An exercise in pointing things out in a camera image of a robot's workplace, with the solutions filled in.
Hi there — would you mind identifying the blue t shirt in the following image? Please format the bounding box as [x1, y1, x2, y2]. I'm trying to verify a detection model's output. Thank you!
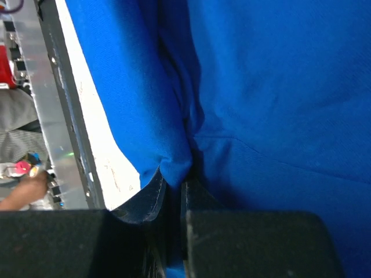
[67, 1, 370, 277]

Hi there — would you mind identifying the aluminium rail frame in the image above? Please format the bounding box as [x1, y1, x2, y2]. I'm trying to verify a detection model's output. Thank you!
[5, 0, 89, 210]

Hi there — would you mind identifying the person hand in background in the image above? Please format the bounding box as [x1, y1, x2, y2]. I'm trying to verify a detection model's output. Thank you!
[1, 171, 49, 211]

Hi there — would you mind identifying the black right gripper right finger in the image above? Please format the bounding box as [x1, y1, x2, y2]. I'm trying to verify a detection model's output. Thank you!
[181, 179, 344, 277]

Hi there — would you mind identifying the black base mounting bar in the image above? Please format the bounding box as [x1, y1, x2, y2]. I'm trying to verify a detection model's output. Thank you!
[35, 1, 105, 209]

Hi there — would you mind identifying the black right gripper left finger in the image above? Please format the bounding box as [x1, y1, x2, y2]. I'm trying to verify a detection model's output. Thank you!
[1, 171, 168, 277]

